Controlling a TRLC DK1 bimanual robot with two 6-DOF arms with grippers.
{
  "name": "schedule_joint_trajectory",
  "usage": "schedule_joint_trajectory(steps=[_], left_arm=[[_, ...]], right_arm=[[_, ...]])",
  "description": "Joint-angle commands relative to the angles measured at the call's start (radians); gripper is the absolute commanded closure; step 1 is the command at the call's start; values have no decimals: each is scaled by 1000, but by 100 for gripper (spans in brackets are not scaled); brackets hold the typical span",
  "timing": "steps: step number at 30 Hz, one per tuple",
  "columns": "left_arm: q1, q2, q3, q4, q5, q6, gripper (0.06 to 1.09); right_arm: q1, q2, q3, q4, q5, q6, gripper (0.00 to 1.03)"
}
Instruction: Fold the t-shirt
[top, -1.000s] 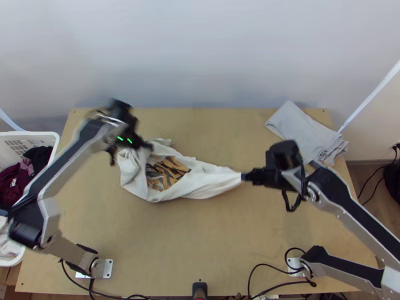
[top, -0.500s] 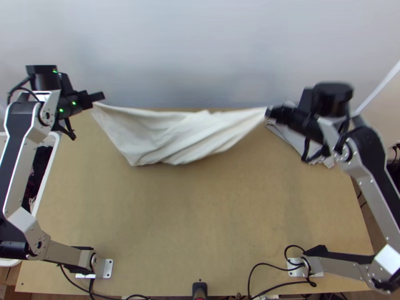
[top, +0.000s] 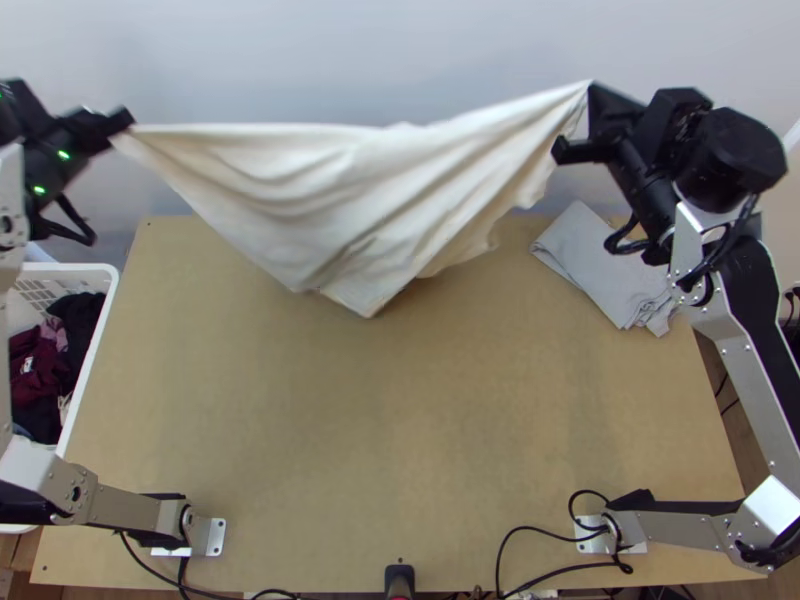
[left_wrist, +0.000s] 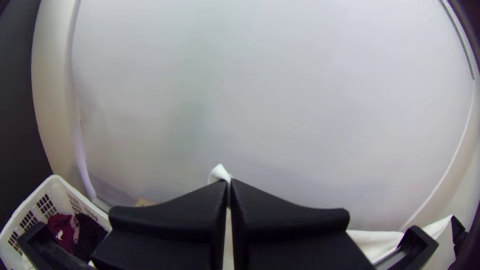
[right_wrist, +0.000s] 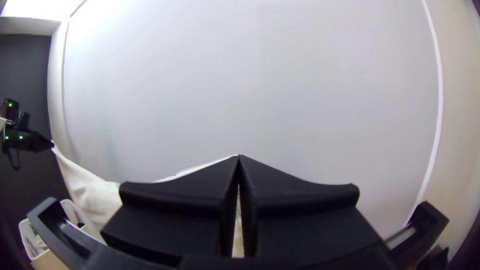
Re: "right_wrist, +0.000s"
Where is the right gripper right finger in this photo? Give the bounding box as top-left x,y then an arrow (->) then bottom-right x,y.
238,154 -> 388,260

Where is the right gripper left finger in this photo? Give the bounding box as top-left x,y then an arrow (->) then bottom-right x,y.
100,155 -> 241,269

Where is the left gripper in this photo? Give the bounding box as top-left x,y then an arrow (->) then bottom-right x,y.
24,129 -> 56,154

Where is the white t-shirt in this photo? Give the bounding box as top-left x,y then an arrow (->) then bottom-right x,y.
50,145 -> 247,260

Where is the white laundry basket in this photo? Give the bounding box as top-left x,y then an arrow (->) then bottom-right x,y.
17,197 -> 85,262

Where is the black cable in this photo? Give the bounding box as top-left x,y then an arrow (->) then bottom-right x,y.
5,149 -> 22,172

